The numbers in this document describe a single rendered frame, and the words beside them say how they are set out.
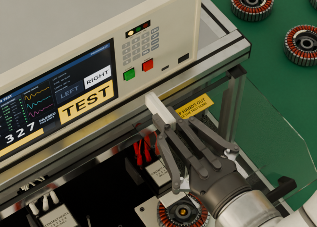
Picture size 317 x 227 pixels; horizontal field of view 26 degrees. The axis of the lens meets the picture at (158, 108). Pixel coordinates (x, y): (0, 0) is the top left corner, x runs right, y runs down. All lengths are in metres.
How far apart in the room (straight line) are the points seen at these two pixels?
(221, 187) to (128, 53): 0.28
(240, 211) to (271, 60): 0.81
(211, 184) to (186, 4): 0.30
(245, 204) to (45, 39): 0.39
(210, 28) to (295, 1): 0.60
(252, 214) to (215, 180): 0.09
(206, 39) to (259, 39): 0.50
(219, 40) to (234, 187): 0.38
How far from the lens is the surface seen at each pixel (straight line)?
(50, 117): 1.15
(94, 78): 1.13
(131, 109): 1.22
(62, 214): 1.35
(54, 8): 1.11
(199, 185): 1.06
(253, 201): 1.02
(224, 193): 1.03
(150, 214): 1.49
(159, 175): 1.43
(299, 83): 1.73
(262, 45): 1.79
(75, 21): 1.08
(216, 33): 1.33
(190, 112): 1.28
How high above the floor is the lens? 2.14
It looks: 57 degrees down
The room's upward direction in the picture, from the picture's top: straight up
